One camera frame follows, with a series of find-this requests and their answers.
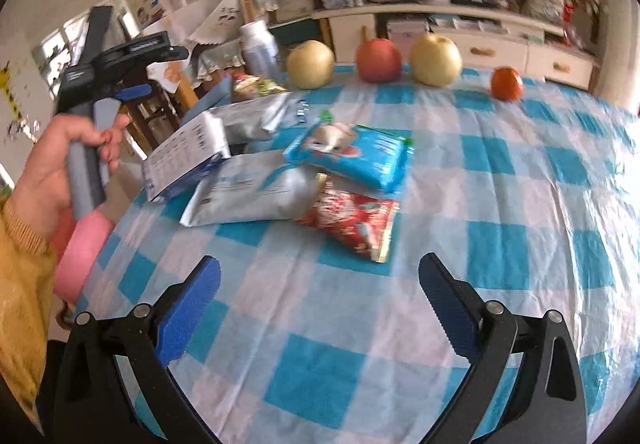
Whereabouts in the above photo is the white blue plastic bag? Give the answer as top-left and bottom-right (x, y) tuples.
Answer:
(294, 99), (309, 124)

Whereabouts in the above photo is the white silver foil bag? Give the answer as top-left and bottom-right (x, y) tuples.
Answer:
(208, 92), (290, 145)

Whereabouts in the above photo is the yellow sleeved left forearm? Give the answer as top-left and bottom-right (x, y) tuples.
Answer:
(0, 197), (58, 424)

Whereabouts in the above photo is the blue cartoon snack packet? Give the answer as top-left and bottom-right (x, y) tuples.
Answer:
(283, 121), (413, 195)

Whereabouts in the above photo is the white tv cabinet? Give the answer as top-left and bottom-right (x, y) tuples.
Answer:
(311, 4), (599, 90)

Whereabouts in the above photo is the red apple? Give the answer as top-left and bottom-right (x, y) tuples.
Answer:
(355, 38), (402, 84)

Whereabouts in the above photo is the left yellow pear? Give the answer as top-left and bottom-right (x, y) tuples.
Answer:
(286, 40), (335, 89)

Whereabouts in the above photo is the blue white milk carton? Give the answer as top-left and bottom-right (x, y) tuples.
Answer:
(142, 111), (231, 202)

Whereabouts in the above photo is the yellow pear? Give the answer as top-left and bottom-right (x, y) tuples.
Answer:
(286, 40), (335, 89)
(409, 33), (463, 88)

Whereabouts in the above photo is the white grey foil bag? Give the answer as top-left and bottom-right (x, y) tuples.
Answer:
(180, 150), (324, 227)

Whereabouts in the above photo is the small orange tangerine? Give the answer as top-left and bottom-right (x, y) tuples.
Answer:
(490, 66), (524, 102)

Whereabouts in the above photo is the pink plastic trash bucket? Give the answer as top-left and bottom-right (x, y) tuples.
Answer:
(52, 209), (115, 305)

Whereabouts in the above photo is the white milk bottle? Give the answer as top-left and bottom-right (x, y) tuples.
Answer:
(240, 20), (283, 83)

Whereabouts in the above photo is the right yellow pear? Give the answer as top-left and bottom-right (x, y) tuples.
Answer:
(409, 33), (463, 88)

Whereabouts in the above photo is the blue checkered tablecloth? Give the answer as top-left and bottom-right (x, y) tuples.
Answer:
(79, 68), (639, 443)

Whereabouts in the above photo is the person's left hand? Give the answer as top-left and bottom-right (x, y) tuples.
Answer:
(9, 115), (130, 240)

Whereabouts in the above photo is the pink storage box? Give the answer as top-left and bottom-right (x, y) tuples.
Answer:
(386, 17), (428, 48)

